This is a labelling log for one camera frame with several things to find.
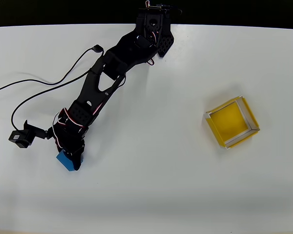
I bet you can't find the black webcam cable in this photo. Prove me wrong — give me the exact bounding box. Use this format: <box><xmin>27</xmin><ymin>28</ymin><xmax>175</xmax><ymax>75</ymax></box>
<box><xmin>0</xmin><ymin>44</ymin><xmax>105</xmax><ymax>132</ymax></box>

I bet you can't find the blue cube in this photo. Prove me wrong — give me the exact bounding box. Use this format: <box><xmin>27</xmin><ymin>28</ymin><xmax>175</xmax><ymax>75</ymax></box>
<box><xmin>56</xmin><ymin>150</ymin><xmax>84</xmax><ymax>172</ymax></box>

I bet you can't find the yellow cardboard box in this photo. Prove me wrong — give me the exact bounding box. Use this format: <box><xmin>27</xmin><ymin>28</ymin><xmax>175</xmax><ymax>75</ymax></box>
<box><xmin>205</xmin><ymin>96</ymin><xmax>261</xmax><ymax>150</ymax></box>

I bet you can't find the black webcam on bracket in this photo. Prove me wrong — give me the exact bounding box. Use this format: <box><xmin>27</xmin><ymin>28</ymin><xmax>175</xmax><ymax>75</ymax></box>
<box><xmin>8</xmin><ymin>119</ymin><xmax>53</xmax><ymax>149</ymax></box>

